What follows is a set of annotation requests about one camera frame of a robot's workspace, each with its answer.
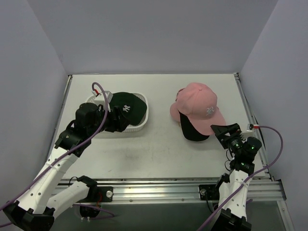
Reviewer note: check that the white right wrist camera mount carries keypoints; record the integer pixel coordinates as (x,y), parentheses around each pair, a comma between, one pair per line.
(251,129)

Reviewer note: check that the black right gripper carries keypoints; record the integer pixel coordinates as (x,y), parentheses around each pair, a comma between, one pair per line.
(230,137)

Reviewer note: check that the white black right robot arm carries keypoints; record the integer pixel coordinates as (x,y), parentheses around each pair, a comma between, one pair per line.
(233,186)

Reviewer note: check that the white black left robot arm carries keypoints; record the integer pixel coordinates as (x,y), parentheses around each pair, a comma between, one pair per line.
(35,209)

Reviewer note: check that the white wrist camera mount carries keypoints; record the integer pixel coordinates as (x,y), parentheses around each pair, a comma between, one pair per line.
(102,98)
(251,129)

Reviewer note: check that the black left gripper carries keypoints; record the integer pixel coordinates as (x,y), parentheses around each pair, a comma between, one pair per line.
(116,118)

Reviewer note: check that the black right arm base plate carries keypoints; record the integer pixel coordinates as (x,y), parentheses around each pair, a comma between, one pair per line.
(209,191)

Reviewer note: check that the dark green baseball cap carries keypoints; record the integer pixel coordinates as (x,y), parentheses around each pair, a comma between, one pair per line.
(132,107)

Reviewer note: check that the black baseball cap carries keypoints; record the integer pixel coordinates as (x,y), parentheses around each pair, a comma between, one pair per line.
(189,131)

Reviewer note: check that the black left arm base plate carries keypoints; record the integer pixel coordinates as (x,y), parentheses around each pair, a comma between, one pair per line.
(103,193)

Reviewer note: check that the plain pink baseball cap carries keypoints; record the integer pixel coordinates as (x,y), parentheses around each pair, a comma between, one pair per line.
(177,105)

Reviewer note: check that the white perforated plastic basket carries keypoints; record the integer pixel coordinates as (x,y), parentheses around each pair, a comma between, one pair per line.
(131,128)

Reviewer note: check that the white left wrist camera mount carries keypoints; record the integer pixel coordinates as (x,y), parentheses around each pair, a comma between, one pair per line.
(102,98)

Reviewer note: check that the pink cap with white logo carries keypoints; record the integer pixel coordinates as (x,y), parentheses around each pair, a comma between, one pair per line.
(200,106)

